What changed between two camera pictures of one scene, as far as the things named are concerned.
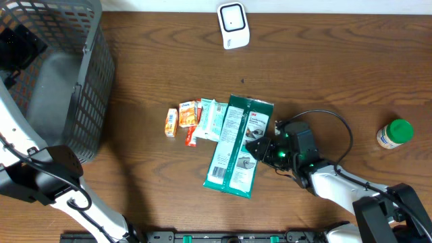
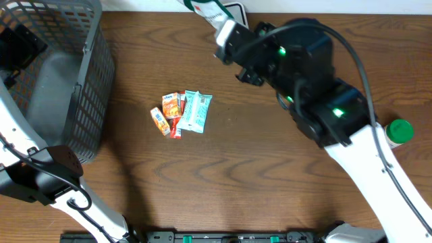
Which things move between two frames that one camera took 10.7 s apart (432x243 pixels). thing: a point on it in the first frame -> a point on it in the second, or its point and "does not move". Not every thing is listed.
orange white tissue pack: (188, 114) -> (171, 104)
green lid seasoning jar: (393, 134) does not move
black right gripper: (264, 153) -> (253, 78)
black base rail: (200, 237) does not move
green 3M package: (232, 166) -> (212, 11)
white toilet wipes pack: (211, 120) -> (196, 107)
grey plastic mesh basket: (66, 92) does not move
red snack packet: (190, 139) -> (175, 133)
